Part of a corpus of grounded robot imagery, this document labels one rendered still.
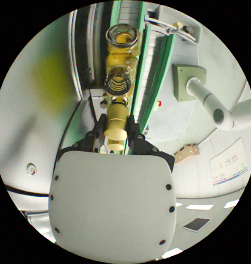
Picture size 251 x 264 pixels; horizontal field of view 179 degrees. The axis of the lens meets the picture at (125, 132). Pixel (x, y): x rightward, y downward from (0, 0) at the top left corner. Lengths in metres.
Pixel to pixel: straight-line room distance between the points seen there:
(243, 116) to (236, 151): 3.31
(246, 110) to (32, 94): 0.49
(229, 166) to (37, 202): 3.87
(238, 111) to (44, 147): 0.51
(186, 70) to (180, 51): 0.12
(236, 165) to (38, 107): 3.84
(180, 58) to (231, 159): 3.52
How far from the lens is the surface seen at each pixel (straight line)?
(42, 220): 0.21
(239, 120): 0.37
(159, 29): 0.38
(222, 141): 3.83
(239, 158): 3.66
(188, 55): 0.59
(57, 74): 0.20
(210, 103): 0.42
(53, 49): 0.20
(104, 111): 0.49
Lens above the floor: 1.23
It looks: 34 degrees down
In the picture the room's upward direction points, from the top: 179 degrees counter-clockwise
